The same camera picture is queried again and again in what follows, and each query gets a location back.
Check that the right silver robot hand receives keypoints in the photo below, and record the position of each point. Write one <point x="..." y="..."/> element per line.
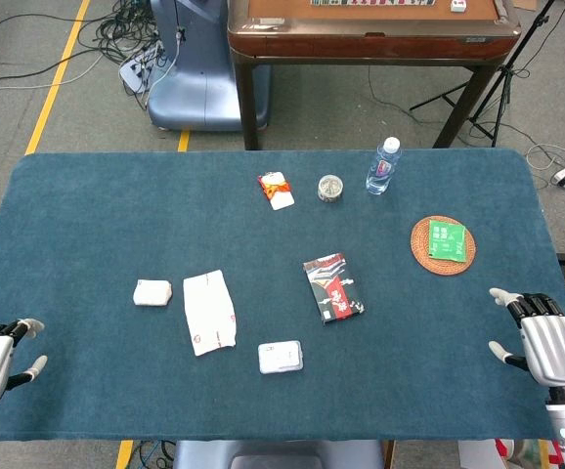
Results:
<point x="553" y="349"/>

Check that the white power strip with plugs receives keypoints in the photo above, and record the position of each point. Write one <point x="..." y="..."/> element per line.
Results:
<point x="138" y="68"/>

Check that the row of mahjong tiles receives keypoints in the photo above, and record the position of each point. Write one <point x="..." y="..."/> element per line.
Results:
<point x="370" y="2"/>

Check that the black tripod stand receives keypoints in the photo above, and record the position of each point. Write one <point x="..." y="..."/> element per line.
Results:
<point x="508" y="68"/>

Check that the black red flat box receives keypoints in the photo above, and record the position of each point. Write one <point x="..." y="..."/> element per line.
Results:
<point x="334" y="288"/>

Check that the round woven rattan coaster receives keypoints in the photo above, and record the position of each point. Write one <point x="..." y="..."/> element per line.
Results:
<point x="419" y="249"/>

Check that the blue felt table cover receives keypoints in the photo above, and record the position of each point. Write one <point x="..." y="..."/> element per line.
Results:
<point x="92" y="220"/>

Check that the brown mahjong table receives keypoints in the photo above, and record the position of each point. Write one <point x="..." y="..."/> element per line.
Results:
<point x="360" y="44"/>

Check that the orange white snack packet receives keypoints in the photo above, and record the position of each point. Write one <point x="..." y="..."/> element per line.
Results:
<point x="276" y="191"/>

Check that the small white packet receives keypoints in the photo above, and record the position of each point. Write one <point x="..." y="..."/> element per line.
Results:
<point x="152" y="293"/>

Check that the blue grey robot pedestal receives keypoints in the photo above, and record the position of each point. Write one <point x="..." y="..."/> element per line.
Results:
<point x="199" y="88"/>

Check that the clear plastic card box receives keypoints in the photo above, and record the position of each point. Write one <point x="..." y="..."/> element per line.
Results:
<point x="280" y="357"/>

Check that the white pink wet wipes pack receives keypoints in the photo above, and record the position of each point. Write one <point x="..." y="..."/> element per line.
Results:
<point x="209" y="312"/>

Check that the green tea packet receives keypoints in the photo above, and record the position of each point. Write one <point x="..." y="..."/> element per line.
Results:
<point x="447" y="240"/>

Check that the grey robot torso base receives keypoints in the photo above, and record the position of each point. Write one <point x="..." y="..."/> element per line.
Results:
<point x="273" y="454"/>

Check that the clear water bottle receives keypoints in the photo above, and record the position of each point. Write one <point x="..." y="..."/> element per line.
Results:
<point x="382" y="168"/>

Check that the single white mahjong tile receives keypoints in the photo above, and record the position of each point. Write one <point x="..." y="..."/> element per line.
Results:
<point x="458" y="5"/>

